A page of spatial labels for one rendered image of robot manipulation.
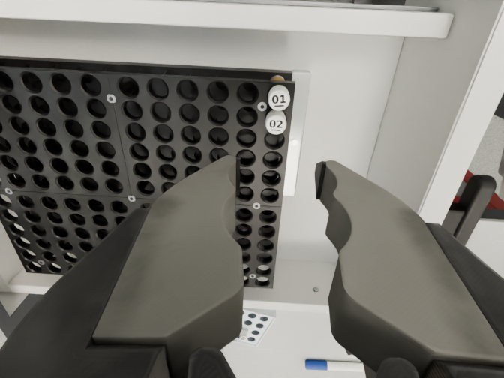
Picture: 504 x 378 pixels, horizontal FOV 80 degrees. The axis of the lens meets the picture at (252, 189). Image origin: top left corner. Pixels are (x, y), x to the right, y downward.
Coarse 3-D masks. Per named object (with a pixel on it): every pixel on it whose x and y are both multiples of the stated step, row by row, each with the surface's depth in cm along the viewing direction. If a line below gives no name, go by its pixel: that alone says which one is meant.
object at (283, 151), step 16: (272, 80) 18; (288, 112) 18; (288, 128) 19; (288, 144) 20; (272, 208) 22; (256, 224) 23; (272, 224) 23; (256, 240) 24; (272, 240) 24; (256, 256) 25; (272, 256) 25; (256, 272) 26; (272, 272) 26; (272, 288) 27
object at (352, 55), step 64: (0, 0) 17; (64, 0) 16; (128, 0) 16; (192, 0) 18; (256, 0) 18; (192, 64) 23; (256, 64) 23; (320, 64) 23; (384, 64) 23; (320, 128) 26; (0, 256) 28; (320, 256) 33
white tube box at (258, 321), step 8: (248, 312) 45; (256, 312) 45; (264, 312) 45; (272, 312) 46; (248, 320) 48; (256, 320) 46; (264, 320) 46; (272, 320) 46; (248, 328) 47; (256, 328) 47; (264, 328) 47; (248, 336) 48; (256, 336) 48; (248, 344) 49; (256, 344) 49
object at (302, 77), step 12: (300, 72) 22; (300, 84) 23; (300, 96) 23; (300, 108) 24; (300, 120) 24; (300, 132) 25; (300, 144) 25; (288, 156) 26; (288, 168) 26; (288, 180) 27; (288, 192) 28
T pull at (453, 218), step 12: (480, 180) 19; (492, 180) 19; (468, 192) 20; (480, 192) 19; (492, 192) 19; (456, 204) 21; (468, 204) 20; (480, 204) 20; (456, 216) 21; (468, 216) 20; (480, 216) 20; (456, 228) 21; (468, 228) 21
